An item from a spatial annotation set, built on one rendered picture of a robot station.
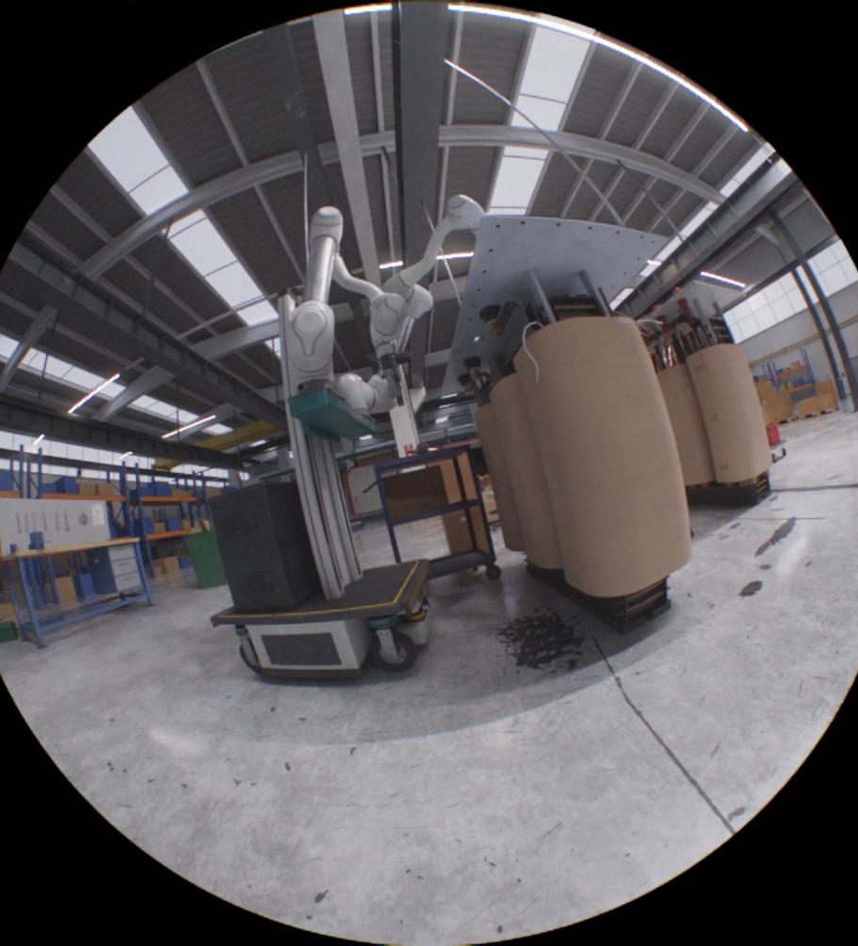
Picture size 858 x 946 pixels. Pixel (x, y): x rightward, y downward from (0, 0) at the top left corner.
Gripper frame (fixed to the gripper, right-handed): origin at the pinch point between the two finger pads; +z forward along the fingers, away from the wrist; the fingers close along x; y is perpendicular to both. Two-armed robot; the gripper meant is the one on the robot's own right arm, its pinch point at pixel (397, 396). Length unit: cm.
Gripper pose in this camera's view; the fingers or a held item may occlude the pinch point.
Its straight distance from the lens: 124.5
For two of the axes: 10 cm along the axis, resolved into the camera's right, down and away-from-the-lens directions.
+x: -1.0, -0.4, -9.9
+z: 2.3, 9.7, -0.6
